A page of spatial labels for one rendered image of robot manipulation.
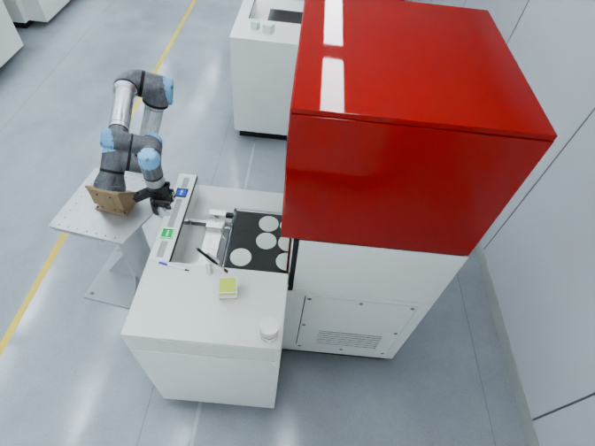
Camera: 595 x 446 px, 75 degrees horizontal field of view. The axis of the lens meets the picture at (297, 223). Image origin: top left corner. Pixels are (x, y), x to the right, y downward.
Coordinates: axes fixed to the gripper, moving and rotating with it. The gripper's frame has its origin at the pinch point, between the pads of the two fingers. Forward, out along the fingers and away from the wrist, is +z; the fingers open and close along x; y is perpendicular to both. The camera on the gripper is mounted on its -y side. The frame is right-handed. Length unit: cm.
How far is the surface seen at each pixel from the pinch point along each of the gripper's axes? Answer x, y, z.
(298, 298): -15, 65, 35
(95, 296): 12, -68, 108
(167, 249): -8.1, 3.0, 13.8
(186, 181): 34.7, 0.9, 14.0
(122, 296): 13, -50, 108
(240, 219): 18.2, 31.5, 19.8
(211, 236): 6.8, 18.8, 21.8
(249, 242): 4.0, 38.0, 19.9
